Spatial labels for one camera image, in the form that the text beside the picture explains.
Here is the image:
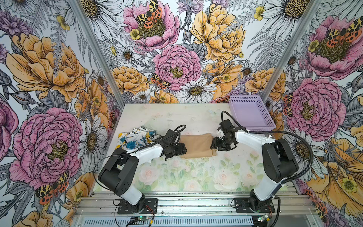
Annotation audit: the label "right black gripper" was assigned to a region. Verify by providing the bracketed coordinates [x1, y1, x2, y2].
[211, 135, 235, 152]

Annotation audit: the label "beige garment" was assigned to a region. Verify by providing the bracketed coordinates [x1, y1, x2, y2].
[180, 133, 217, 159]

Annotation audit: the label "lavender plastic basket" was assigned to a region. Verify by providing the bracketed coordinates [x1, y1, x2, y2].
[229, 95, 276, 131]

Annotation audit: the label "printed white blue yellow shorts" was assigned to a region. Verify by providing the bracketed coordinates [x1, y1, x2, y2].
[116, 126, 160, 150]

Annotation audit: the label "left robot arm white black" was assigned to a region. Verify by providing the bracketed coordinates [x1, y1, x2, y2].
[97, 124, 187, 213]

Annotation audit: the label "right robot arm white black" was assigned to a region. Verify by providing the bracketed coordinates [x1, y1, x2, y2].
[211, 120, 298, 212]

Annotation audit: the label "green circuit board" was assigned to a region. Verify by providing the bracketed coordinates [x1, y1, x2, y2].
[128, 216, 154, 225]

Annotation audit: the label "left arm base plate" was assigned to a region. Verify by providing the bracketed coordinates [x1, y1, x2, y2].
[117, 198, 158, 215]

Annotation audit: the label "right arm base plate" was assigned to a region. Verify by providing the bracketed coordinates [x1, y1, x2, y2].
[233, 197, 276, 213]

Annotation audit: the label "left black cable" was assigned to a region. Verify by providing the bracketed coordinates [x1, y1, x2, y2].
[93, 124, 187, 192]

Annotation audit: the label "right black corrugated cable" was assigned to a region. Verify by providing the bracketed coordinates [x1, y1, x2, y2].
[220, 110, 314, 227]

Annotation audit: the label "aluminium mounting rail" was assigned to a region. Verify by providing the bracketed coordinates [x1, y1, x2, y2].
[75, 192, 316, 217]

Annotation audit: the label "white vented cable duct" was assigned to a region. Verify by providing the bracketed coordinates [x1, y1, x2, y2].
[79, 216, 253, 227]

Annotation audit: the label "right aluminium frame post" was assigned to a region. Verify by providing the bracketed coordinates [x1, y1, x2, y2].
[260, 0, 321, 101]

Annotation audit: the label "aluminium frame post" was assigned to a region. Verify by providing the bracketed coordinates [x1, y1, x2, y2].
[260, 0, 321, 101]
[70, 1, 125, 111]

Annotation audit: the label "left aluminium frame post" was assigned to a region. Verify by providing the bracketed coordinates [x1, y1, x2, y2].
[70, 1, 125, 111]

